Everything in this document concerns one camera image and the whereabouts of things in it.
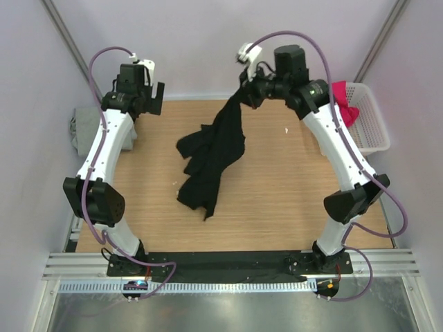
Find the left aluminium corner post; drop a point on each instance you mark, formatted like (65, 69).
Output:
(63, 31)

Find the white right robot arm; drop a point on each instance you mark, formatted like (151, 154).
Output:
(290, 82)

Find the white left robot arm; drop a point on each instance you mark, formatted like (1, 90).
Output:
(91, 193)

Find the pink t shirt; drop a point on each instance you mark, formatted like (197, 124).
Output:
(349, 114)

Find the aluminium frame rail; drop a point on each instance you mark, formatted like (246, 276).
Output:
(380, 262)

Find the white plastic laundry basket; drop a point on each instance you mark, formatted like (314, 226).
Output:
(368, 131)

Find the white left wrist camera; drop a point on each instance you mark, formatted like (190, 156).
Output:
(148, 65)

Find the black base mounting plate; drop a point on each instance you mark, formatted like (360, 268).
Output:
(250, 267)

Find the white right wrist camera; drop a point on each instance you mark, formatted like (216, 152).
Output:
(249, 56)

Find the black t shirt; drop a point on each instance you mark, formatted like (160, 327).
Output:
(210, 151)

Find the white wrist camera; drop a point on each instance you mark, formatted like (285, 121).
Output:
(148, 65)
(249, 56)

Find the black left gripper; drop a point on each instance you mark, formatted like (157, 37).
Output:
(153, 106)

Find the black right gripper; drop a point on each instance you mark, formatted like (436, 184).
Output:
(247, 93)

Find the aluminium corner post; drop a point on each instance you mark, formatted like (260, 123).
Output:
(381, 39)
(63, 31)

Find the grey folded t shirt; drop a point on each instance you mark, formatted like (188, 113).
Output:
(84, 126)

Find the white slotted cable duct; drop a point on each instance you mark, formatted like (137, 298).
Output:
(136, 286)

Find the right aluminium corner post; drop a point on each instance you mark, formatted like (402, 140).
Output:
(381, 39)

